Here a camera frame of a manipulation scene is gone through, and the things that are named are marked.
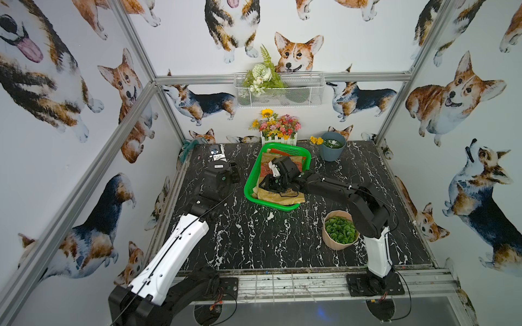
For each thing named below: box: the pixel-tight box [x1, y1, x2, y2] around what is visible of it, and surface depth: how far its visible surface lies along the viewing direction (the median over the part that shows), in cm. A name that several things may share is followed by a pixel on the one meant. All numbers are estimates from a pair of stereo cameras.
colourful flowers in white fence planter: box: [248, 108, 302, 146], surface depth 112 cm
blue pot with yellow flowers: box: [309, 131, 346, 162], surface depth 115 cm
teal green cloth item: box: [180, 139, 200, 163], surface depth 123 cm
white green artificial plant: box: [239, 43, 286, 98], surface depth 82 cm
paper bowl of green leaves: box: [322, 209, 361, 251], surface depth 77 cm
